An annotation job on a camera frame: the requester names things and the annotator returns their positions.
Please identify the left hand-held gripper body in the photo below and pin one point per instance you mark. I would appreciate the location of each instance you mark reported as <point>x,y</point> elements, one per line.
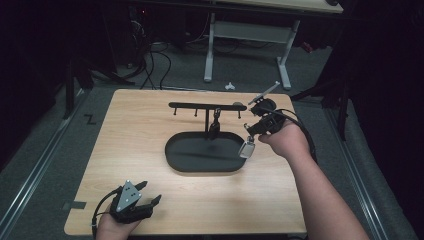
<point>128,198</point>

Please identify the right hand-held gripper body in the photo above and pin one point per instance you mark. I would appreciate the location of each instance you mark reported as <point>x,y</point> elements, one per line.
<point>271,121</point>

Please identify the black key rack with tray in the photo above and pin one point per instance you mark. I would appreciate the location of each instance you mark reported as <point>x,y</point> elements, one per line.
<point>200,153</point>

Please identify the person's right hand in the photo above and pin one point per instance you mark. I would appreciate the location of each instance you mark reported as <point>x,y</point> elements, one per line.
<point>288,141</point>

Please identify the person's left hand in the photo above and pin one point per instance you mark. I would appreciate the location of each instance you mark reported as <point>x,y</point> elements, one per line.
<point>113,230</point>

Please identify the small grey round object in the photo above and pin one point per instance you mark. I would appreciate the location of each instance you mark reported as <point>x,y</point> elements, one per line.
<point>238,103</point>

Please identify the small white floor object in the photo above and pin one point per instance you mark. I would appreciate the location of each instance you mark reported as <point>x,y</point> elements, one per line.
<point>229,87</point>

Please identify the grey tape strip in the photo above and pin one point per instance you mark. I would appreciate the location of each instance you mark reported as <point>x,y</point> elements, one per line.
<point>76,205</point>

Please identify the black metal stand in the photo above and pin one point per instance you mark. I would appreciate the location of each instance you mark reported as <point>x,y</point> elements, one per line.
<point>343,113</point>
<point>69,90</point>

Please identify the small red object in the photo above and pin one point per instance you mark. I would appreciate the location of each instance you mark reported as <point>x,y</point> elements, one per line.
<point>307,47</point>

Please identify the dark equipment with red light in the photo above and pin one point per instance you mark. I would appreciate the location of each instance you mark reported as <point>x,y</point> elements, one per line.
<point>140,23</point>

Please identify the white desk frame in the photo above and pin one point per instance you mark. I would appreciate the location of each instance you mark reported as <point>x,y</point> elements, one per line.
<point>250,31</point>

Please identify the metal floor rail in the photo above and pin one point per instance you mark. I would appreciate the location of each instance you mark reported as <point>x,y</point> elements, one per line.
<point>36,170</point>
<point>358,181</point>

